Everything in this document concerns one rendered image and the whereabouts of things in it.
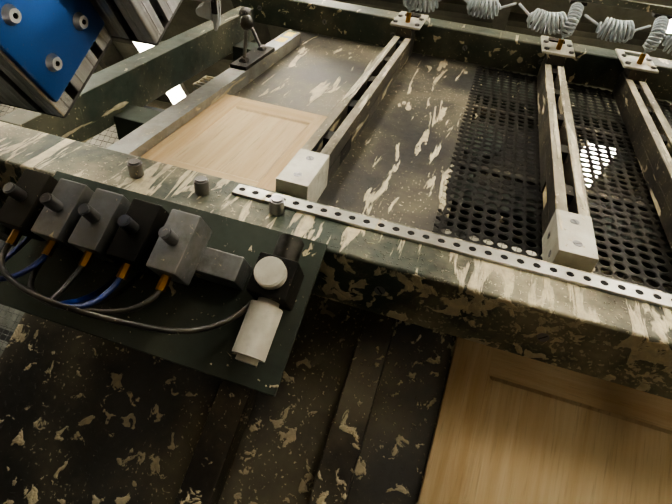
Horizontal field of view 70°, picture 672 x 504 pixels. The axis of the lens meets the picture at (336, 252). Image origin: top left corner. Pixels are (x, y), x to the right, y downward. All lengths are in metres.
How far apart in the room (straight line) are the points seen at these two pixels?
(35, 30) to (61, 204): 0.39
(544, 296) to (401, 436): 0.38
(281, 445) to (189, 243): 0.46
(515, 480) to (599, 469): 0.15
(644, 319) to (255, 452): 0.69
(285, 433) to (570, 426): 0.52
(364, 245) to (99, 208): 0.39
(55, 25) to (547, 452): 0.92
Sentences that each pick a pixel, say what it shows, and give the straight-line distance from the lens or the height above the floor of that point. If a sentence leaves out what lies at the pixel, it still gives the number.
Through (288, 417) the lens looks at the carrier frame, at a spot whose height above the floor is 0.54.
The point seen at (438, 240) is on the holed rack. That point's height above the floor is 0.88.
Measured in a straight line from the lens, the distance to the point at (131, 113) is 1.38.
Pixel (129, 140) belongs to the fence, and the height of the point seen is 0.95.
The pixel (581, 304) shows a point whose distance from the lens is 0.80.
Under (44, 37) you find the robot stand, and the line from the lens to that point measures 0.45.
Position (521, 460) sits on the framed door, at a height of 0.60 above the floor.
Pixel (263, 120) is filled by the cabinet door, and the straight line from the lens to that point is 1.21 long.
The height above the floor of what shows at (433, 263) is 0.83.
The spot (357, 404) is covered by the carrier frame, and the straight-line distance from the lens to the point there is 0.90.
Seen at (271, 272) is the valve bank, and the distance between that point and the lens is 0.65.
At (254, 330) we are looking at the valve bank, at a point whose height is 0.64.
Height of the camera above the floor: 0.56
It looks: 19 degrees up
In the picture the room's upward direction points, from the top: 19 degrees clockwise
